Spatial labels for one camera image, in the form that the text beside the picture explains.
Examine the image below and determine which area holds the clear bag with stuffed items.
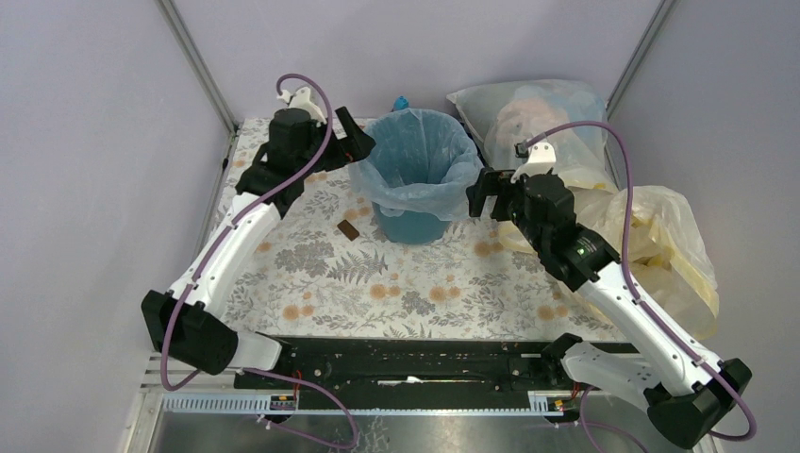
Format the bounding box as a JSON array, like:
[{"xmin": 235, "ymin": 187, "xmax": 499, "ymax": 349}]
[{"xmin": 446, "ymin": 79, "xmax": 618, "ymax": 193}]

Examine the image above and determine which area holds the floral patterned table cloth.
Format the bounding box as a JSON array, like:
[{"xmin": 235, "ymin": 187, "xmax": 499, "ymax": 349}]
[{"xmin": 181, "ymin": 117, "xmax": 626, "ymax": 344}]

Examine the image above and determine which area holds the white slotted cable duct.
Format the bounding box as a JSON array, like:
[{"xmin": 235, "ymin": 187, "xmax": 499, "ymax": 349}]
[{"xmin": 161, "ymin": 392, "xmax": 565, "ymax": 417}]

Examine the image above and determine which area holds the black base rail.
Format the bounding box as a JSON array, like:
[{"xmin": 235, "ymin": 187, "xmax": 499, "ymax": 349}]
[{"xmin": 274, "ymin": 337, "xmax": 586, "ymax": 409}]

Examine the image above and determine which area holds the teal plastic trash bin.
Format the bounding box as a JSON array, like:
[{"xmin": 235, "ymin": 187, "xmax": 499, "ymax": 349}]
[{"xmin": 373, "ymin": 203, "xmax": 451, "ymax": 245}]

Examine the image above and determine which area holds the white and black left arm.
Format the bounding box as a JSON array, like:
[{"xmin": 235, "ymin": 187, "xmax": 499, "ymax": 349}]
[{"xmin": 141, "ymin": 107, "xmax": 375, "ymax": 388}]

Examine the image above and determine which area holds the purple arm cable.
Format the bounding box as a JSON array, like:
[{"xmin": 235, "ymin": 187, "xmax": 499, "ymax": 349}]
[
  {"xmin": 515, "ymin": 120, "xmax": 758, "ymax": 443},
  {"xmin": 159, "ymin": 74, "xmax": 360, "ymax": 450}
]

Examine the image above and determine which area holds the yellowish crumpled plastic bag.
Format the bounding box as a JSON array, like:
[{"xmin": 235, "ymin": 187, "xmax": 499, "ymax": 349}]
[{"xmin": 499, "ymin": 186, "xmax": 719, "ymax": 340}]

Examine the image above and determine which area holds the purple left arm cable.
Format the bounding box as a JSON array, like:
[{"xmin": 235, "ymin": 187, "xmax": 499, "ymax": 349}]
[{"xmin": 159, "ymin": 74, "xmax": 360, "ymax": 450}]

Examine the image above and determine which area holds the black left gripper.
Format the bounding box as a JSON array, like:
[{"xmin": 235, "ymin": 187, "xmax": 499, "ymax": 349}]
[{"xmin": 295, "ymin": 106, "xmax": 374, "ymax": 177}]

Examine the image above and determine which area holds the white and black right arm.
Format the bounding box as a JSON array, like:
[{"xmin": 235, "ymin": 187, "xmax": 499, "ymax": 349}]
[{"xmin": 466, "ymin": 169, "xmax": 752, "ymax": 449}]

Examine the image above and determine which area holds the blue object behind bin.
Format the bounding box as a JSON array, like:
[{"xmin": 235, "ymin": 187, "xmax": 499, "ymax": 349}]
[{"xmin": 392, "ymin": 96, "xmax": 409, "ymax": 112}]

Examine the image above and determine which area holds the light blue plastic trash bag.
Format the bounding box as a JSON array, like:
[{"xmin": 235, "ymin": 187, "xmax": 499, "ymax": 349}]
[{"xmin": 348, "ymin": 109, "xmax": 483, "ymax": 221}]

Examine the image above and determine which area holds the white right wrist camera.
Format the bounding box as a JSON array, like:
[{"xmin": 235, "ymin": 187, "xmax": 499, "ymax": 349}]
[{"xmin": 510, "ymin": 141, "xmax": 557, "ymax": 183}]

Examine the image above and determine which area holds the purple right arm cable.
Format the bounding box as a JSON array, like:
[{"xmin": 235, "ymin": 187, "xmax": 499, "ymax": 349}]
[{"xmin": 515, "ymin": 120, "xmax": 758, "ymax": 443}]

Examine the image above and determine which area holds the small brown block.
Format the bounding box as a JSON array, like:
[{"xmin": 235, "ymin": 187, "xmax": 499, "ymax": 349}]
[{"xmin": 337, "ymin": 219, "xmax": 360, "ymax": 242}]

